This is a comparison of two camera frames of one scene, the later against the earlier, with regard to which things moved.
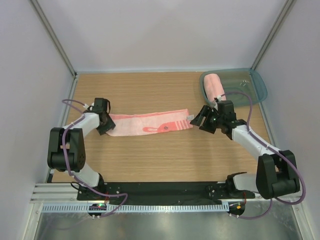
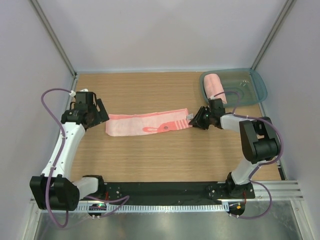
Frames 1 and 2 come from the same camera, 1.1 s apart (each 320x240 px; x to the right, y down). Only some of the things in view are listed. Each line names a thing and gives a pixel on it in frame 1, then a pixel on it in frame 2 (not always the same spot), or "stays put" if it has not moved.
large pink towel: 213,87 stays put
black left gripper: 110,125 → 101,116
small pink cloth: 149,122 stays put
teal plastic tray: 245,81 stays put
